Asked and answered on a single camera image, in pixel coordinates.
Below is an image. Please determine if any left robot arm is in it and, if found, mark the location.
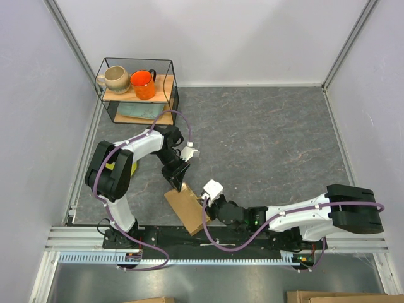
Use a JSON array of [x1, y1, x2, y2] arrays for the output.
[[85, 125, 197, 248]]

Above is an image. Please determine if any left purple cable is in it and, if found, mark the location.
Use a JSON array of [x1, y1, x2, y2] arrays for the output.
[[93, 110, 195, 273]]

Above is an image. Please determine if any cardboard piece bottom centre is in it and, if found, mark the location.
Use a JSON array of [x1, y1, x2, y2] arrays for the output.
[[125, 297, 175, 303]]

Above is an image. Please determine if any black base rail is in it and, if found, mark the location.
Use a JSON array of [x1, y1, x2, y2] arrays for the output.
[[102, 224, 329, 261]]

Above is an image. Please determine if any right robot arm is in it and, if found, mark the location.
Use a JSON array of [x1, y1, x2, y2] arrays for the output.
[[201, 179, 384, 249]]

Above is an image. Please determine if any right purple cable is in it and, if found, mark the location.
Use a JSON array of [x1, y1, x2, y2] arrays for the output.
[[201, 195, 386, 272]]

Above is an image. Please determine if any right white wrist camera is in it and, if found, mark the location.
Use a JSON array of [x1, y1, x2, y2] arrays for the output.
[[201, 179, 223, 205]]

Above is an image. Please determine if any beige ceramic mug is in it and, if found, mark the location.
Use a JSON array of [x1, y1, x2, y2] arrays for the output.
[[96, 66, 130, 95]]

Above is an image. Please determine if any black wire wooden shelf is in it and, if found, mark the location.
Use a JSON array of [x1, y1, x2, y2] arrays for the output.
[[94, 57, 179, 125]]

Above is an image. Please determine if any purple cable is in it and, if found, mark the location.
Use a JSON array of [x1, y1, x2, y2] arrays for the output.
[[201, 195, 386, 272], [93, 110, 195, 273]]

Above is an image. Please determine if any yellow-green dotted plate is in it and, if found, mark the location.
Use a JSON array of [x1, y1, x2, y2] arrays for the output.
[[105, 162, 138, 176]]

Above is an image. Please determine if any orange mug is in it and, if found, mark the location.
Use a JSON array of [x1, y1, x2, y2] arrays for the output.
[[130, 69, 157, 100]]

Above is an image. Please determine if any light green tray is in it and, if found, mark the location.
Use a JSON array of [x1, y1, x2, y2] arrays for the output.
[[117, 102, 165, 120]]

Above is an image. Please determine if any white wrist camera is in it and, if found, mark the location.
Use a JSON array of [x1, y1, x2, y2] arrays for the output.
[[201, 179, 223, 205], [180, 141, 200, 162]]

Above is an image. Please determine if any brown cardboard express box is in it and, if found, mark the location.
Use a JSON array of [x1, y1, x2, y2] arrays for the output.
[[164, 182, 203, 236]]

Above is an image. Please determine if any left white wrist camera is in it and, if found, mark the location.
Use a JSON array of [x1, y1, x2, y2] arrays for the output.
[[180, 141, 200, 162]]

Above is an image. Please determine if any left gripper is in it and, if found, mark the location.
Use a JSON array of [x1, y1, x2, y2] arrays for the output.
[[154, 149, 190, 191]]

